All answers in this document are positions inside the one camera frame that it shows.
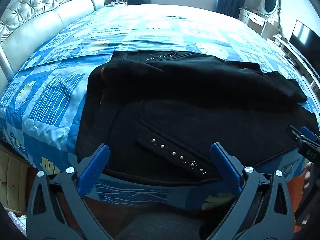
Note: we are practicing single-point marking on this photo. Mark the white dressing table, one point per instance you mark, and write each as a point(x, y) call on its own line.
point(255, 20)

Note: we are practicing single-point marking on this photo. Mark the black television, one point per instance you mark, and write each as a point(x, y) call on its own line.
point(303, 45)

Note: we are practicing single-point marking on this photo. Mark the cream tufted headboard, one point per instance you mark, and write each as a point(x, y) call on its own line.
point(37, 25)

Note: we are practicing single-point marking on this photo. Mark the white television stand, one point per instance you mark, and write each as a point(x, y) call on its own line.
point(290, 52)

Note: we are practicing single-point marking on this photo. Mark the cream bedside cabinet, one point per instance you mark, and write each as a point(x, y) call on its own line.
point(13, 180)

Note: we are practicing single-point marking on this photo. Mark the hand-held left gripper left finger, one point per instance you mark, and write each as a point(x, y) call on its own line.
point(93, 170)

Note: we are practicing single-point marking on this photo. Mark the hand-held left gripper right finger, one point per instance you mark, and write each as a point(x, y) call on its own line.
point(226, 167)

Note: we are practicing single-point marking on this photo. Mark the white oval vanity mirror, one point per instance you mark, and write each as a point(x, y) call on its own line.
point(270, 1)

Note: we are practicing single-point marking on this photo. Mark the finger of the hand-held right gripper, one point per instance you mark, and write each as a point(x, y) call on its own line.
point(293, 133)
point(309, 133)

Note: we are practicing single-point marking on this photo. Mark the blue patterned bed blanket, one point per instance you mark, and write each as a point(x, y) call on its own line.
point(62, 92)

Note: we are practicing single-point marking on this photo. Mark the black studded pants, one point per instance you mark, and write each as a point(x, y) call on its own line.
point(190, 92)

